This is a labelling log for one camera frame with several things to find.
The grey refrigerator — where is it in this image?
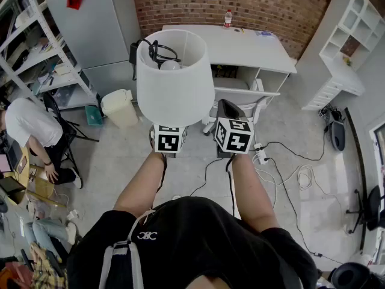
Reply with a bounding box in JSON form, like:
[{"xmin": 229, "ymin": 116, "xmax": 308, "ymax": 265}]
[{"xmin": 46, "ymin": 0, "xmax": 142, "ymax": 98}]

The long black floor cable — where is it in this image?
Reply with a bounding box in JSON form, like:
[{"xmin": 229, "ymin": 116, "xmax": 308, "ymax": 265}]
[{"xmin": 266, "ymin": 157, "xmax": 344, "ymax": 265}]

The white power strip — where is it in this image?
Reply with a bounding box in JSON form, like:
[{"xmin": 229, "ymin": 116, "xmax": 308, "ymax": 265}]
[{"xmin": 253, "ymin": 143, "xmax": 270, "ymax": 166}]

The white grey office chair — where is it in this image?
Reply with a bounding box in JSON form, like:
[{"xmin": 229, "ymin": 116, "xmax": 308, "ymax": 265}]
[{"xmin": 202, "ymin": 77, "xmax": 282, "ymax": 137}]

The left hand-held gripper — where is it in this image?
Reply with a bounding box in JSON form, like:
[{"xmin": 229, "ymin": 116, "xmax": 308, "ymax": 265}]
[{"xmin": 149, "ymin": 124, "xmax": 189, "ymax": 155}]

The person's left forearm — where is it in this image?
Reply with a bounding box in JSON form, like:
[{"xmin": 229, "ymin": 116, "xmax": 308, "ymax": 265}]
[{"xmin": 113, "ymin": 151, "xmax": 168, "ymax": 219}]

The white bookshelf cabinet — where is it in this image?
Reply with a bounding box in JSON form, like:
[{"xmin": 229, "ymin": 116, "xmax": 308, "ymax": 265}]
[{"xmin": 301, "ymin": 0, "xmax": 385, "ymax": 111}]

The grey shoulder strap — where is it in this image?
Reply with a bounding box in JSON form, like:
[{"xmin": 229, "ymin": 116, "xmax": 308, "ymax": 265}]
[{"xmin": 98, "ymin": 209, "xmax": 157, "ymax": 289}]

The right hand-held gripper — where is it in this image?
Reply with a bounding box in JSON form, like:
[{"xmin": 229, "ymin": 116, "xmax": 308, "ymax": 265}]
[{"xmin": 214, "ymin": 99, "xmax": 255, "ymax": 159}]

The white table lamp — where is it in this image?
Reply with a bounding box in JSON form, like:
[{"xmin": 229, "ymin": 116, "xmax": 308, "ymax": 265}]
[{"xmin": 129, "ymin": 29, "xmax": 215, "ymax": 128}]

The person's black shirt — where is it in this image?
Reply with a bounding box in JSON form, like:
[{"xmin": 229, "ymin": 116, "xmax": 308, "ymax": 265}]
[{"xmin": 66, "ymin": 196, "xmax": 319, "ymax": 289}]

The person's right forearm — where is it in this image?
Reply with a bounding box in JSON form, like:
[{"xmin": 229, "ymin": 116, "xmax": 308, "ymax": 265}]
[{"xmin": 230, "ymin": 154, "xmax": 281, "ymax": 233}]

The white floor cable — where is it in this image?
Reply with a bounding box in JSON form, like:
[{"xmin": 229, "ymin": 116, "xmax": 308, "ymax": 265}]
[{"xmin": 254, "ymin": 164, "xmax": 344, "ymax": 222}]

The yellow plaid cloth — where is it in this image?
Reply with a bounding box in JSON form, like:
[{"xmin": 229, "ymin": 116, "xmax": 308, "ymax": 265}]
[{"xmin": 29, "ymin": 241, "xmax": 69, "ymax": 289}]

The black folding chair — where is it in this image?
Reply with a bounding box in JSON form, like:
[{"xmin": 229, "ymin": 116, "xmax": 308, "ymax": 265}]
[{"xmin": 43, "ymin": 92, "xmax": 100, "ymax": 176}]

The cream trash bin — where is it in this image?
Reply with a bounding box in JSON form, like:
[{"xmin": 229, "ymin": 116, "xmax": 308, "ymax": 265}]
[{"xmin": 100, "ymin": 89, "xmax": 140, "ymax": 129}]

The black office chair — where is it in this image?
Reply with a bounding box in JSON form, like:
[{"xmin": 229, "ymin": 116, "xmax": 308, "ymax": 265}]
[{"xmin": 345, "ymin": 185, "xmax": 385, "ymax": 235}]

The white desk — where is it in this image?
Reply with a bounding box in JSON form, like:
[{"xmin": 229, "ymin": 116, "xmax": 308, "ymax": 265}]
[{"xmin": 161, "ymin": 24, "xmax": 298, "ymax": 102}]

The dark grey vacuum cleaner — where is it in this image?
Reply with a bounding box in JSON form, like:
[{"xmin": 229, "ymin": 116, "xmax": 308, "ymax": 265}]
[{"xmin": 324, "ymin": 107, "xmax": 347, "ymax": 152}]

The green plastic box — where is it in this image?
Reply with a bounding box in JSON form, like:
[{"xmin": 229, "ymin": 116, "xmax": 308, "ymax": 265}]
[{"xmin": 85, "ymin": 105, "xmax": 104, "ymax": 128}]

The white metal shelving rack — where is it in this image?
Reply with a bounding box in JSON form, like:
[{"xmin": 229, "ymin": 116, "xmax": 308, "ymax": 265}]
[{"xmin": 0, "ymin": 0, "xmax": 100, "ymax": 111}]

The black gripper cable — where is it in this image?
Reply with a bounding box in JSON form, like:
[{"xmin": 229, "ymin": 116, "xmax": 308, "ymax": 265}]
[{"xmin": 188, "ymin": 154, "xmax": 238, "ymax": 218}]

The laptop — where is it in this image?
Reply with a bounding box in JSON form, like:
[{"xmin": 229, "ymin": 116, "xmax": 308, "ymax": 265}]
[{"xmin": 0, "ymin": 143, "xmax": 24, "ymax": 174}]

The round wooden table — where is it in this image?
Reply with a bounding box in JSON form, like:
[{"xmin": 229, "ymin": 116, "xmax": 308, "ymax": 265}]
[{"xmin": 0, "ymin": 145, "xmax": 66, "ymax": 208}]

